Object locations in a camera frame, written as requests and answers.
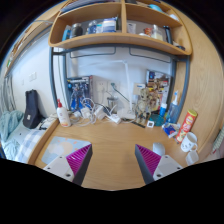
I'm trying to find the blue spray bottle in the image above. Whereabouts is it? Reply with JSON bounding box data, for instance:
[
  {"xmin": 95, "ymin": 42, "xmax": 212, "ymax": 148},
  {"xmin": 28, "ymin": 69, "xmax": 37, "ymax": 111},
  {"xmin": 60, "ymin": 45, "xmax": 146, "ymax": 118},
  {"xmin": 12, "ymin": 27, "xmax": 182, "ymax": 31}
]
[{"xmin": 166, "ymin": 92, "xmax": 178, "ymax": 123}]

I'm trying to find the white mug with face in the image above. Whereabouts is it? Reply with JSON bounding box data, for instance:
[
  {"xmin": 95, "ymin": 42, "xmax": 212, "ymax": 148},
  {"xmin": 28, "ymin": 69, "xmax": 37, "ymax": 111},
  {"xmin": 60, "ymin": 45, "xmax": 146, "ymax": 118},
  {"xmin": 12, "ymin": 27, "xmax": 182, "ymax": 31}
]
[{"xmin": 181, "ymin": 132, "xmax": 198, "ymax": 152}]

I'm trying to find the white desk lamp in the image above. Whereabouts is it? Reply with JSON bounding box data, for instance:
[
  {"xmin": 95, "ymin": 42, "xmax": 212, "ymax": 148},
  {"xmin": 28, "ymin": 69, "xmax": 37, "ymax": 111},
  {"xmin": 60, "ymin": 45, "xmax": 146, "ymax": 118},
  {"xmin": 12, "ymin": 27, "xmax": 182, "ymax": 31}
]
[{"xmin": 118, "ymin": 61, "xmax": 135, "ymax": 120}]

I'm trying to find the white lotion pump bottle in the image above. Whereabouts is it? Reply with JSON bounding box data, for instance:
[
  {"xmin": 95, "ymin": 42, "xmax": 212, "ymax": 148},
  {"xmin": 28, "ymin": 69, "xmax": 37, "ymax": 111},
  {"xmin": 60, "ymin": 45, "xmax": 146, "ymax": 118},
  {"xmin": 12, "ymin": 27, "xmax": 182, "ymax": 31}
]
[{"xmin": 57, "ymin": 100, "xmax": 71, "ymax": 127}]

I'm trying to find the wooden wall shelf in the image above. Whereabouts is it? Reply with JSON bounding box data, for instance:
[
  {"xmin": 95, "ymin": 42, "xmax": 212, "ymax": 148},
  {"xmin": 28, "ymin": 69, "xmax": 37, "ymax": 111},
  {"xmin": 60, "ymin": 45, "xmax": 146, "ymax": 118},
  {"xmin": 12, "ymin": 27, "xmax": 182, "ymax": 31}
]
[{"xmin": 48, "ymin": 0, "xmax": 192, "ymax": 55}]

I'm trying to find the groot figurine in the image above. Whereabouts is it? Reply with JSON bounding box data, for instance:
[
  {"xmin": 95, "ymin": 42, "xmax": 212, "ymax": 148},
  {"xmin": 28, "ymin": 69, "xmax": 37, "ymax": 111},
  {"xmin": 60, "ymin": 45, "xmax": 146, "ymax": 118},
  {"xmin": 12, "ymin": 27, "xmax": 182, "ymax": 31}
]
[{"xmin": 135, "ymin": 88, "xmax": 152, "ymax": 124}]

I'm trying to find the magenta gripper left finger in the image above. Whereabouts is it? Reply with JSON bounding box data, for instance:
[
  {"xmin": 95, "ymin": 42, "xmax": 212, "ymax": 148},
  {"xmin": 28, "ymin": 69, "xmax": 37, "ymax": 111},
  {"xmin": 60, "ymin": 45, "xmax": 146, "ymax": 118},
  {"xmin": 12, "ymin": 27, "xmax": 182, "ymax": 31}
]
[{"xmin": 42, "ymin": 143, "xmax": 94, "ymax": 187}]

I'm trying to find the pastel mouse pad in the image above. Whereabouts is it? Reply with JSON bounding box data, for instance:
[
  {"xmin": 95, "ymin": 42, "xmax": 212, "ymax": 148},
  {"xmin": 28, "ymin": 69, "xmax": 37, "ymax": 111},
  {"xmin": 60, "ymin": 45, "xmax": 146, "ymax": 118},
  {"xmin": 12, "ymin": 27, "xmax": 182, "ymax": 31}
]
[{"xmin": 41, "ymin": 136, "xmax": 89, "ymax": 164}]

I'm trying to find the black jar on shelf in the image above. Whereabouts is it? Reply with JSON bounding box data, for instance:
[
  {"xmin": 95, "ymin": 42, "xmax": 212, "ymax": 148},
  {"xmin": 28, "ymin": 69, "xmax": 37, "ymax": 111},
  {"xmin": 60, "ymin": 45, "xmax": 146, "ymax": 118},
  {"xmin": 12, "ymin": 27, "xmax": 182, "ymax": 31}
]
[{"xmin": 70, "ymin": 23, "xmax": 83, "ymax": 38}]

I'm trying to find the black backpack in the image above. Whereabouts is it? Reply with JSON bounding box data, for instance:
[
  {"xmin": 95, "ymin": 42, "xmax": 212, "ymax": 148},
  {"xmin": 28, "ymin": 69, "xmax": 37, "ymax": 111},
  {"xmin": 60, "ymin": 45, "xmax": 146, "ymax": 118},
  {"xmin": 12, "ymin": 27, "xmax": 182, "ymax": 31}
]
[{"xmin": 23, "ymin": 90, "xmax": 42, "ymax": 129}]

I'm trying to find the white charger adapter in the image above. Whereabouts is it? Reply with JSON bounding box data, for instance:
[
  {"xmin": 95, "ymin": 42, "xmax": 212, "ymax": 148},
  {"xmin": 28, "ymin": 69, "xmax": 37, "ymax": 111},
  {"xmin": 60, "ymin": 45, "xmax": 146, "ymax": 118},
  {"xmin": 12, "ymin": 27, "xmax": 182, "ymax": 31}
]
[{"xmin": 94, "ymin": 106, "xmax": 106, "ymax": 120}]

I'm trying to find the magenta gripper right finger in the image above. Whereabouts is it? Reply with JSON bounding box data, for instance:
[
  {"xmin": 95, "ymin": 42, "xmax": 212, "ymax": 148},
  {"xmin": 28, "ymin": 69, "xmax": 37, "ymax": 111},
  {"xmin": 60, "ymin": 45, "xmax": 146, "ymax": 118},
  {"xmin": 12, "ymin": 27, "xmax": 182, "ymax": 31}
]
[{"xmin": 134, "ymin": 143, "xmax": 184, "ymax": 185}]

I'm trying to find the white computer mouse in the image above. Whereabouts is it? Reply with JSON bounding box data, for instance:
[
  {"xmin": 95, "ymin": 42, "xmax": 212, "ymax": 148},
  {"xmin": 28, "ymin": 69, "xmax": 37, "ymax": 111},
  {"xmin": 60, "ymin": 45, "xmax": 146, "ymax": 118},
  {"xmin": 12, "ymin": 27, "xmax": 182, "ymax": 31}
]
[{"xmin": 153, "ymin": 142, "xmax": 165, "ymax": 156}]

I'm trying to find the colourful comic box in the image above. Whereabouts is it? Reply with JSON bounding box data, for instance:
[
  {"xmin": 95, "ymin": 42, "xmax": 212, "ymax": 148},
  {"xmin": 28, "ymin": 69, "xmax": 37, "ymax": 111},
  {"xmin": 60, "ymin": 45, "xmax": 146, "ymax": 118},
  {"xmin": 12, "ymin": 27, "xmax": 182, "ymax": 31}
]
[{"xmin": 146, "ymin": 70, "xmax": 171, "ymax": 111}]

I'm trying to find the red chips can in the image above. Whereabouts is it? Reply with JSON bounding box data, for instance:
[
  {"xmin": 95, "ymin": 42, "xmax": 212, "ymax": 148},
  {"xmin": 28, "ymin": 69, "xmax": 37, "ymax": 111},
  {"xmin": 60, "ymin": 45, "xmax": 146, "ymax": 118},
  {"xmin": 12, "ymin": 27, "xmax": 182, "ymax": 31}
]
[{"xmin": 176, "ymin": 109, "xmax": 197, "ymax": 143}]

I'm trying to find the small white cup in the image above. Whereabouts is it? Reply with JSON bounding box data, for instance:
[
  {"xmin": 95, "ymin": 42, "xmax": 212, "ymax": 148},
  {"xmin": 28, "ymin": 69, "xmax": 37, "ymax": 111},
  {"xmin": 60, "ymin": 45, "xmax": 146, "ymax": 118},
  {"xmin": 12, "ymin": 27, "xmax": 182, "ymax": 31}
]
[{"xmin": 186, "ymin": 150, "xmax": 199, "ymax": 166}]

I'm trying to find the white power strip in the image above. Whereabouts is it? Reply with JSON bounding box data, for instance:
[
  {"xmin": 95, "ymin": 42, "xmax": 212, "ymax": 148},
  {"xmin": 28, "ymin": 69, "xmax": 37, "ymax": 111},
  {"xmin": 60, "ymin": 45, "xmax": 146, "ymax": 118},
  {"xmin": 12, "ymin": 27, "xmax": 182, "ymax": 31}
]
[{"xmin": 109, "ymin": 114, "xmax": 121, "ymax": 124}]

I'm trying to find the blue robot model box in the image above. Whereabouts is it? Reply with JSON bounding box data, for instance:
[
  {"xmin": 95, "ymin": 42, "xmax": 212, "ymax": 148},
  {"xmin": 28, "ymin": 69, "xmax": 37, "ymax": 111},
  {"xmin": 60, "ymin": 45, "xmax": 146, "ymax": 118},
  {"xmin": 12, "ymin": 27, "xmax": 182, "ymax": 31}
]
[{"xmin": 67, "ymin": 75, "xmax": 93, "ymax": 112}]

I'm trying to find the plaid bed blanket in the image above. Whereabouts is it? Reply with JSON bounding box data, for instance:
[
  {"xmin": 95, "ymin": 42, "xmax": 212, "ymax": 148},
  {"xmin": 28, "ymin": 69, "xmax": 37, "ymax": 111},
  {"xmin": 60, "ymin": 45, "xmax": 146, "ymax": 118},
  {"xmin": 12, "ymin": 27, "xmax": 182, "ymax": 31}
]
[{"xmin": 15, "ymin": 129, "xmax": 44, "ymax": 163}]

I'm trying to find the teal bed cloth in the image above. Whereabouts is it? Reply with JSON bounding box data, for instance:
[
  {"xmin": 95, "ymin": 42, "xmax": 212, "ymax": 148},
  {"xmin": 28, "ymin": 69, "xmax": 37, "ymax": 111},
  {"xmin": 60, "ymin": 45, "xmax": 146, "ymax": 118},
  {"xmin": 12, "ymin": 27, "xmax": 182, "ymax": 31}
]
[{"xmin": 0, "ymin": 110, "xmax": 24, "ymax": 160}]

